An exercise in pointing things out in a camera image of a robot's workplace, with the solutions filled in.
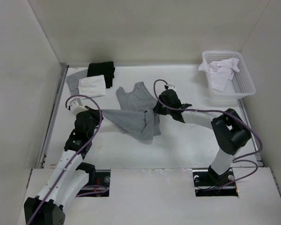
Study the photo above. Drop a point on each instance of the left metal table rail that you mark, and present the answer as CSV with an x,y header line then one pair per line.
x,y
48,134

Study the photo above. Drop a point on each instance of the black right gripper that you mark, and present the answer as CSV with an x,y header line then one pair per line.
x,y
158,108

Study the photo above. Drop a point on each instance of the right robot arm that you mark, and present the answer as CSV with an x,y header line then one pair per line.
x,y
228,128

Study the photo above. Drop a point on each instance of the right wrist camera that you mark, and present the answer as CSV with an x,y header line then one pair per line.
x,y
169,87

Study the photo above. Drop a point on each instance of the grey tank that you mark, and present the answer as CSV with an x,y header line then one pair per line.
x,y
136,115
73,81

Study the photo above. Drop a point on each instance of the white tank top in basket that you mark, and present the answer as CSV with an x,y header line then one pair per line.
x,y
220,72

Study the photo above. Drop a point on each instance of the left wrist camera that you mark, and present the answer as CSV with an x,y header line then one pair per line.
x,y
75,106

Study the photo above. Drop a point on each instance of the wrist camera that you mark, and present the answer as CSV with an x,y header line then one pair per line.
x,y
75,106
169,87

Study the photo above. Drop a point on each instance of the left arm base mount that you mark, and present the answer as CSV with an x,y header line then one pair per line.
x,y
99,185

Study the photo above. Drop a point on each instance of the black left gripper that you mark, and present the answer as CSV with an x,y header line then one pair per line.
x,y
94,113

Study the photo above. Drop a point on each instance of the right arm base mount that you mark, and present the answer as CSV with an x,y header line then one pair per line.
x,y
205,186

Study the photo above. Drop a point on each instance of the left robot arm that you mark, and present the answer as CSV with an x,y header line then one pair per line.
x,y
70,175

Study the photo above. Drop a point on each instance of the folded grey tank top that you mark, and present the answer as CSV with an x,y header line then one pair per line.
x,y
73,81

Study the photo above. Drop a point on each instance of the white plastic laundry basket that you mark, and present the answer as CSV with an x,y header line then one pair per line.
x,y
241,85

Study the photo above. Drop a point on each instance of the folded white tank top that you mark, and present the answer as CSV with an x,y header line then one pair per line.
x,y
92,86

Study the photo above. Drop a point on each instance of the folded black tank top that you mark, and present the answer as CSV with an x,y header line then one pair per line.
x,y
106,69

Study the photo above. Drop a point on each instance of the metal table rail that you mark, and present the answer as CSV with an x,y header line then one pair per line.
x,y
48,134
254,140

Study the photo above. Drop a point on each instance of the right metal table rail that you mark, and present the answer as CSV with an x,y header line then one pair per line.
x,y
254,140

